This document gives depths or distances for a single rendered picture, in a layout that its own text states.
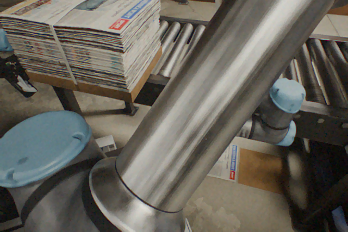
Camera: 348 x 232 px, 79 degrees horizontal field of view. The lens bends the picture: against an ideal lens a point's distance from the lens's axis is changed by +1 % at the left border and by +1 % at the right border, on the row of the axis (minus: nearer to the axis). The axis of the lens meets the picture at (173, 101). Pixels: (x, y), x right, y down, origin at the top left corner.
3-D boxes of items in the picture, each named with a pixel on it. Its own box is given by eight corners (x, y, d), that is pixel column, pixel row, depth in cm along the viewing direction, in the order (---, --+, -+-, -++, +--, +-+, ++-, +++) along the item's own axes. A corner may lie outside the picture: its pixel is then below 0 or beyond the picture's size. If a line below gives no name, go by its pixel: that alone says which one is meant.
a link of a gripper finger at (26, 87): (20, 83, 66) (9, 72, 71) (29, 98, 70) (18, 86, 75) (30, 79, 68) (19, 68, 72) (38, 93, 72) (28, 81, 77)
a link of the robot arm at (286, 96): (252, 79, 50) (242, 111, 58) (298, 104, 44) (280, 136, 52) (269, 66, 53) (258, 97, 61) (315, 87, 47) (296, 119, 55)
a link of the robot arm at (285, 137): (296, 112, 57) (284, 131, 63) (253, 104, 59) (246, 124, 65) (300, 135, 52) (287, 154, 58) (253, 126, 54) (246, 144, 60)
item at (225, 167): (177, 168, 136) (177, 167, 135) (187, 133, 156) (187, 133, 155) (235, 183, 129) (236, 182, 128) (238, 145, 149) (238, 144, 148)
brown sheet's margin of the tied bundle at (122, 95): (86, 93, 68) (82, 82, 65) (126, 48, 87) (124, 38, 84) (132, 103, 64) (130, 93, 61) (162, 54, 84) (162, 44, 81)
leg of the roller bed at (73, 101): (92, 167, 137) (50, 86, 90) (97, 159, 141) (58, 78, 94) (100, 169, 136) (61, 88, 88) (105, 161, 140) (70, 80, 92)
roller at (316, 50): (328, 118, 67) (336, 107, 64) (304, 46, 100) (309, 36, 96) (345, 121, 66) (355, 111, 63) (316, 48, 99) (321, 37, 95)
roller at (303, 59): (305, 114, 69) (312, 103, 65) (290, 44, 101) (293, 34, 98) (322, 117, 68) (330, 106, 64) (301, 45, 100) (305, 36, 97)
